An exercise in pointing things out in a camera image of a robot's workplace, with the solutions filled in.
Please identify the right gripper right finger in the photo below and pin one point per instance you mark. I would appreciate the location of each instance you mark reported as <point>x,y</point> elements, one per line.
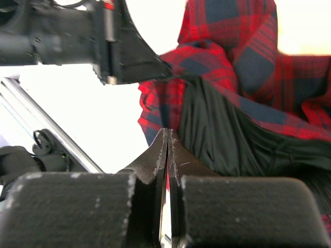
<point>208,210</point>

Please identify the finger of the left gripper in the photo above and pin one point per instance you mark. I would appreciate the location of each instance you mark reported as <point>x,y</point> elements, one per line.
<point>133,59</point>

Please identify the red black plaid skirt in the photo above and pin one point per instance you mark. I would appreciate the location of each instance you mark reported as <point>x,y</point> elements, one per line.
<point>238,104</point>

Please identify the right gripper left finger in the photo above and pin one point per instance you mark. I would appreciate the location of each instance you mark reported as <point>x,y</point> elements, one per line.
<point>89,210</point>

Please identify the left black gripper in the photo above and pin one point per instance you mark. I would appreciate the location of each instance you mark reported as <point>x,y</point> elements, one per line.
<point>44,32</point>

